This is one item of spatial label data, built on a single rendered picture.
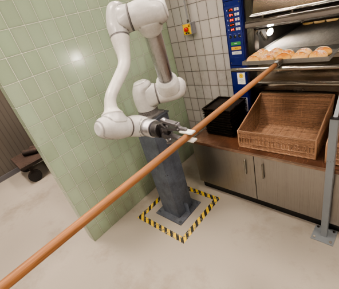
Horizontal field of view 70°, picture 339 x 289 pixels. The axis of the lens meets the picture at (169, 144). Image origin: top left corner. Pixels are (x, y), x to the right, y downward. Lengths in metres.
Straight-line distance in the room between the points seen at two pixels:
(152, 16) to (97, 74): 0.93
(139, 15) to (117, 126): 0.57
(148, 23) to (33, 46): 0.90
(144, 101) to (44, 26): 0.83
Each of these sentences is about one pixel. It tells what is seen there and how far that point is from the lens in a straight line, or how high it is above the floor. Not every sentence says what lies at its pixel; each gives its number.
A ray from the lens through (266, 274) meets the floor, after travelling 1.96.
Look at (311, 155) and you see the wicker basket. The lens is 1.86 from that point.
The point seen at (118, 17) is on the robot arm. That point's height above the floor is 1.69.
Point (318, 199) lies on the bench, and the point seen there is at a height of 0.29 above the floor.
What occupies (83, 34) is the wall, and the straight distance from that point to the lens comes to 2.13.
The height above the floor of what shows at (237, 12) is 1.51.
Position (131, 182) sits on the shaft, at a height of 1.20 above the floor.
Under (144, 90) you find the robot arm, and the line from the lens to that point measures 1.76.
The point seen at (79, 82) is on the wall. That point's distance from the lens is 2.07.
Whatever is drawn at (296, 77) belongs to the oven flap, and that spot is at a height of 0.97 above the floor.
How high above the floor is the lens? 1.67
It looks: 29 degrees down
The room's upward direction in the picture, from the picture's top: 16 degrees counter-clockwise
